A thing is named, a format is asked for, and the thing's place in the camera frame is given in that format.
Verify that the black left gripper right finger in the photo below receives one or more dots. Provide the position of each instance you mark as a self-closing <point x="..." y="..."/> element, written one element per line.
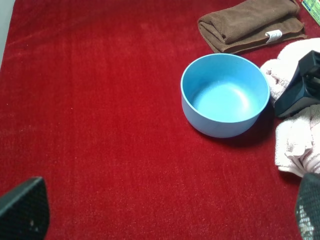
<point x="307" y="207"/>

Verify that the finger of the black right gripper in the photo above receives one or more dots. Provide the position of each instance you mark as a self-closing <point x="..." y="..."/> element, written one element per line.
<point x="287" y="104"/>

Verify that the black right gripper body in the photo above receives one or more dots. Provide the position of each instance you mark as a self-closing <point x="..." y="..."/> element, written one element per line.
<point x="309" y="69"/>

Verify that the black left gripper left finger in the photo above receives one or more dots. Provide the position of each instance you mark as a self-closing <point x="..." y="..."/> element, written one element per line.
<point x="25" y="211"/>

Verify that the pink towel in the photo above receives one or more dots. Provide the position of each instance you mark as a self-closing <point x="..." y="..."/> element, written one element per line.
<point x="297" y="145"/>

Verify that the green white toothpaste box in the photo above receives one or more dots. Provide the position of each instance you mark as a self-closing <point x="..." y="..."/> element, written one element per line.
<point x="313" y="8"/>

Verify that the folded brown towel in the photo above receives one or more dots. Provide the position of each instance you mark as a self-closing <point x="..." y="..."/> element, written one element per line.
<point x="251" y="24"/>

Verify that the blue round bowl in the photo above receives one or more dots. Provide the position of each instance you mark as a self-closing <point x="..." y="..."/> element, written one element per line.
<point x="222" y="94"/>

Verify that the red velvet tablecloth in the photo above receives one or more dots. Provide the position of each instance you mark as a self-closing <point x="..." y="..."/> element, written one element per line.
<point x="90" y="100"/>

